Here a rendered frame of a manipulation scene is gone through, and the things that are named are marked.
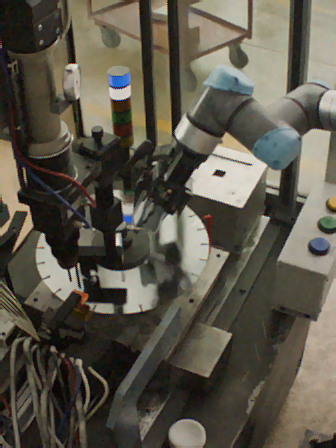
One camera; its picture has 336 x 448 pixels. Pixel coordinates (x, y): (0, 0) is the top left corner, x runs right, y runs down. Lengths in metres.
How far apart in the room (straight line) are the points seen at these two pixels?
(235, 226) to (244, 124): 0.45
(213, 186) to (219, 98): 0.43
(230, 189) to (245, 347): 0.35
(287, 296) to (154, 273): 0.31
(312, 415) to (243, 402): 0.89
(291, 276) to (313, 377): 0.94
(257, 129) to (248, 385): 0.52
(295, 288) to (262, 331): 0.11
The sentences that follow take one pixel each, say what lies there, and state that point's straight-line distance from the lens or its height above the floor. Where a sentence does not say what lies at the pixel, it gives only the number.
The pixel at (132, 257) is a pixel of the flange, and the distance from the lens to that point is 1.25.
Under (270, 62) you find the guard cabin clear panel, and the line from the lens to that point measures 1.47.
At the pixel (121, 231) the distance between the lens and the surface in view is 1.24.
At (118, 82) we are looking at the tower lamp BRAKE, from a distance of 1.40.
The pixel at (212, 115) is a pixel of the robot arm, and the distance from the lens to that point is 1.11.
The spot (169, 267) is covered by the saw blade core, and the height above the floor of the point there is 0.95.
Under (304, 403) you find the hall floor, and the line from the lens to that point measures 2.20.
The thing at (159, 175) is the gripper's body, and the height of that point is 1.13.
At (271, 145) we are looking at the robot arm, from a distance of 1.06.
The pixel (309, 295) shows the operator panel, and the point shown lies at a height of 0.82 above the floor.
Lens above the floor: 1.86
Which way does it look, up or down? 43 degrees down
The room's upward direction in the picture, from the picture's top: 2 degrees counter-clockwise
